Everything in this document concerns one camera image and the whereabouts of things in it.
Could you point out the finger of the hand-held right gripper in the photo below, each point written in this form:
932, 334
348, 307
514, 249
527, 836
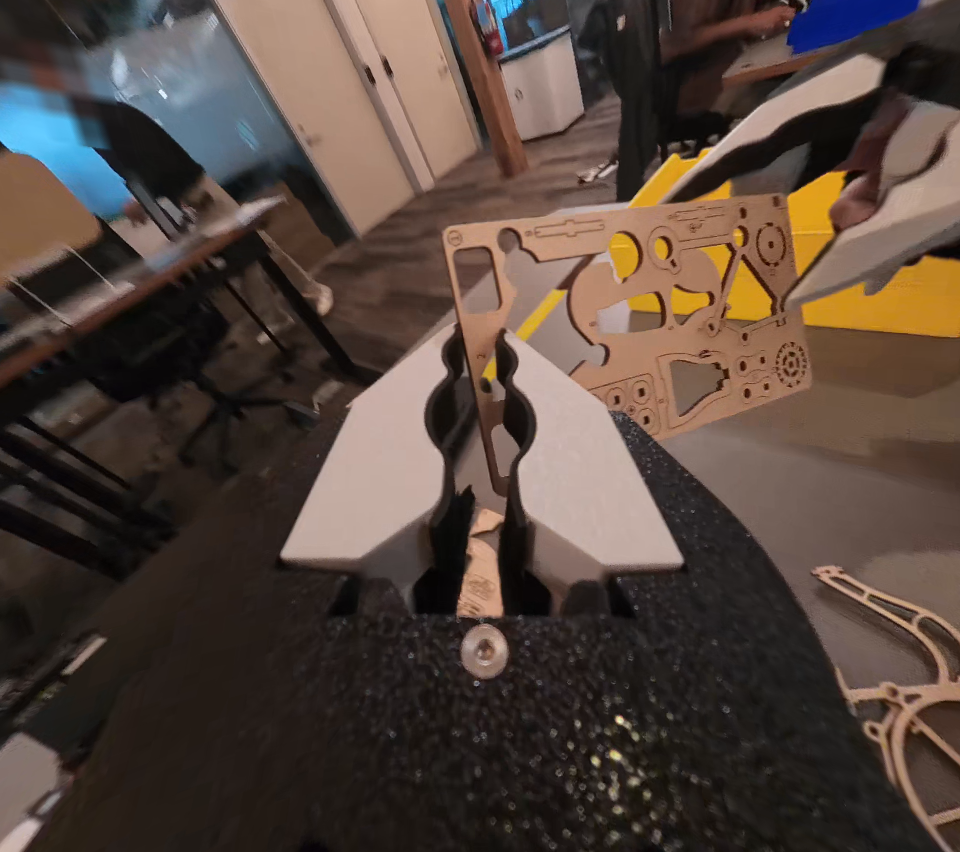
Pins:
810, 87
915, 207

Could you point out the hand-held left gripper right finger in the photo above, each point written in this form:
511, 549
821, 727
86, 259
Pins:
592, 485

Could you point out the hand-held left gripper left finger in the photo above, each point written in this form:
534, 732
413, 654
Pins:
360, 477

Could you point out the large wooden parts sheet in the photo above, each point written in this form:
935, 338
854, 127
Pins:
772, 241

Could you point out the blue parts bin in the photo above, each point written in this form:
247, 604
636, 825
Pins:
855, 12

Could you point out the small wooden parts sheet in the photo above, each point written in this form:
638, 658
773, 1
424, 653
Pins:
480, 567

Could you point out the bow-shaped wooden model part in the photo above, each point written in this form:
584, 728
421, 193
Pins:
937, 657

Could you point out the white work desk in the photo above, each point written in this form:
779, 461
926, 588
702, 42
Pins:
765, 61

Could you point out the yellow plastic bin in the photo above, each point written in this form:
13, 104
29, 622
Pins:
900, 312

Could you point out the dark hanging jacket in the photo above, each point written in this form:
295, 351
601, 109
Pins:
637, 87

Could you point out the black office chair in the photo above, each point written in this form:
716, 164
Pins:
165, 350

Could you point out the white recycling cabinet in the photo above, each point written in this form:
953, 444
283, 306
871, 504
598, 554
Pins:
540, 87

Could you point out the wooden top desk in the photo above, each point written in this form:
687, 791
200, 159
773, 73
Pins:
172, 260

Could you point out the red fire extinguisher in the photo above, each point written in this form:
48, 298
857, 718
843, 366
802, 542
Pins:
489, 27

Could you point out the white door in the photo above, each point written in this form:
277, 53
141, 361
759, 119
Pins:
300, 80
420, 65

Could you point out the wooden post red signs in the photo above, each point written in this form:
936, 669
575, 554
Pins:
484, 87

